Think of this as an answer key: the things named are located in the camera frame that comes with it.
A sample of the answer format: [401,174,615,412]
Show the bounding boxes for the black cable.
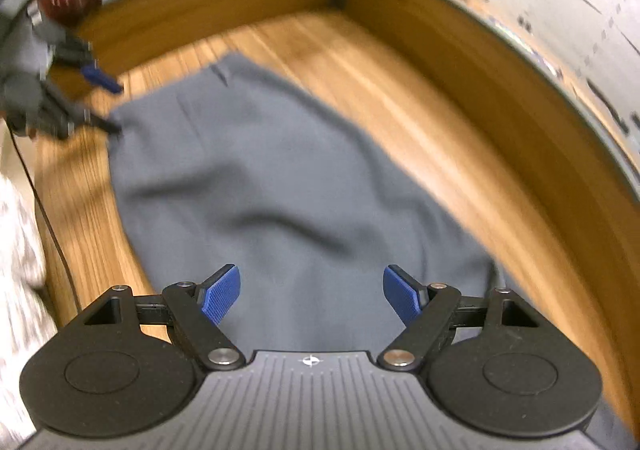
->
[7,127,83,313]

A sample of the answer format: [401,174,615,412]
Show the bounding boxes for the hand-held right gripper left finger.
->
[82,264,246,372]

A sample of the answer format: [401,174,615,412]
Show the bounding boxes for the grey pants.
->
[107,52,536,366]

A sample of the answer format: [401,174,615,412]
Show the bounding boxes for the white patterned clothing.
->
[0,172,58,436]

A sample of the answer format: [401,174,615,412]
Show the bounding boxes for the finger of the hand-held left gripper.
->
[52,42,125,95]
[42,80,123,141]

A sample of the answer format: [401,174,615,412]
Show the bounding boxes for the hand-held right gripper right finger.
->
[377,264,541,373]

